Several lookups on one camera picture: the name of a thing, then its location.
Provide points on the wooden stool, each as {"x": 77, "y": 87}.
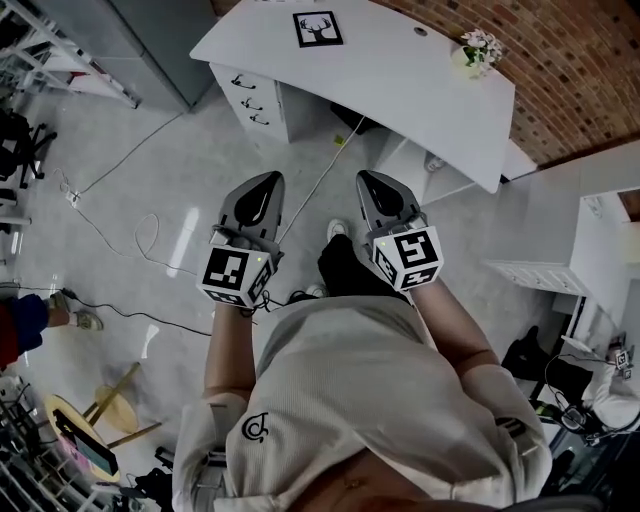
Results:
{"x": 116, "y": 407}

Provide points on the black office chair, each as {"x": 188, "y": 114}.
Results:
{"x": 20, "y": 145}

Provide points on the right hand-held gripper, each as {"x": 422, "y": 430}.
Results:
{"x": 415, "y": 252}

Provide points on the person's black trousers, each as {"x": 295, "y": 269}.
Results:
{"x": 345, "y": 270}

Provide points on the black tablet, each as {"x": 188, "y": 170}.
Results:
{"x": 90, "y": 445}

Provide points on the round yellow side table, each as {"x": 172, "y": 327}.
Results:
{"x": 60, "y": 415}

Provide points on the white power strip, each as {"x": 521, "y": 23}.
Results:
{"x": 74, "y": 197}

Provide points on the person's white shirt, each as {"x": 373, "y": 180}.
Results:
{"x": 360, "y": 390}

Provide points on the yellow paper scrap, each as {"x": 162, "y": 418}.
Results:
{"x": 339, "y": 140}

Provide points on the grey metal cabinet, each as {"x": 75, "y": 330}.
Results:
{"x": 160, "y": 50}

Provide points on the person's left forearm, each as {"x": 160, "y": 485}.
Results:
{"x": 232, "y": 350}

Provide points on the person's white shoe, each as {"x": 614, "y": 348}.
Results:
{"x": 316, "y": 290}
{"x": 337, "y": 229}

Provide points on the black bag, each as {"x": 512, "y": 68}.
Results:
{"x": 525, "y": 355}

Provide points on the white shelving rack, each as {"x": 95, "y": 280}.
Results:
{"x": 55, "y": 55}

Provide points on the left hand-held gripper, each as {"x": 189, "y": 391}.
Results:
{"x": 231, "y": 272}

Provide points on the person's right forearm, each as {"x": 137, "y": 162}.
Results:
{"x": 450, "y": 325}

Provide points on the white flower pot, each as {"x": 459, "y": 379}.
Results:
{"x": 467, "y": 62}

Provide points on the black deer picture frame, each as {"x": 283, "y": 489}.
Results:
{"x": 306, "y": 39}

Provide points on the white low cabinet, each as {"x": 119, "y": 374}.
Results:
{"x": 590, "y": 250}

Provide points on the white desk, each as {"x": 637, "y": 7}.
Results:
{"x": 395, "y": 80}

